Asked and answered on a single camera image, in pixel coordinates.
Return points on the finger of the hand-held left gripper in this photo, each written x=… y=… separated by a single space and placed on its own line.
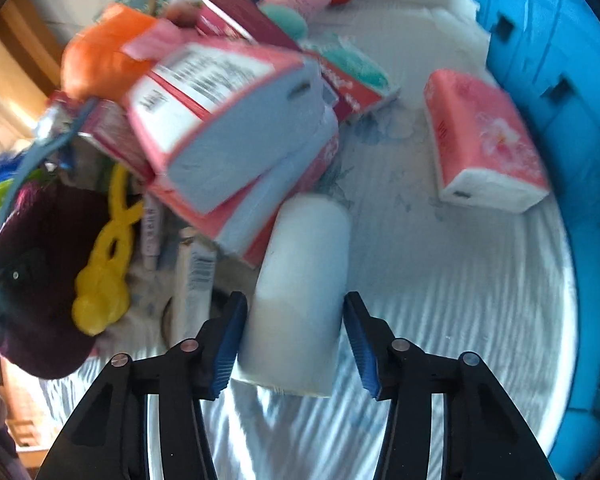
x=10 y=280

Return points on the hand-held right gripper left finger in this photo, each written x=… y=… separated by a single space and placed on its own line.
x=227 y=345

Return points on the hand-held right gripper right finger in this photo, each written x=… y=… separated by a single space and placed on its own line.
x=365 y=350

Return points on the dark maroon plush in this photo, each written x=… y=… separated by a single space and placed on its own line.
x=40 y=320

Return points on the white paper roll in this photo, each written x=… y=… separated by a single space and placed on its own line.
x=300 y=285

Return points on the yellow plastic duck toy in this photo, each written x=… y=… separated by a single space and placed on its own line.
x=105 y=280

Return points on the pink and white tissue box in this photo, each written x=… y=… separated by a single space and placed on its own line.
x=260 y=205
x=220 y=125

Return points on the blue plastic crate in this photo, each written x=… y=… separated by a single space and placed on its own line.
x=555 y=35

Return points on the white cosmetic tube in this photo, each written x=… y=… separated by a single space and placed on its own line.
x=195 y=280

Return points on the light blue plastic slingshot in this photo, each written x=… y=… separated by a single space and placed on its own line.
x=40 y=155

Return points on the beige curtain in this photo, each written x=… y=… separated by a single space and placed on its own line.
x=0 y=120

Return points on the small dark pink box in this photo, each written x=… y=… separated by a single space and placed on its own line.
x=110 y=132

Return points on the orange plush toy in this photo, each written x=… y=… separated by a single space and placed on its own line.
x=95 y=55

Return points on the pink tissue pack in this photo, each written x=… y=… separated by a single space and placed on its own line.
x=480 y=135

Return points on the red packet with teal print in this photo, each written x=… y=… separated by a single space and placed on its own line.
x=352 y=92

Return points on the dark red box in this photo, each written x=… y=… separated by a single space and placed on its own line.
x=240 y=20

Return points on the teal plush toy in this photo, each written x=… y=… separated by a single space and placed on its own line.
x=285 y=20

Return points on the wooden door frame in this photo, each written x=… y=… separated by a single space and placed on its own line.
x=25 y=35

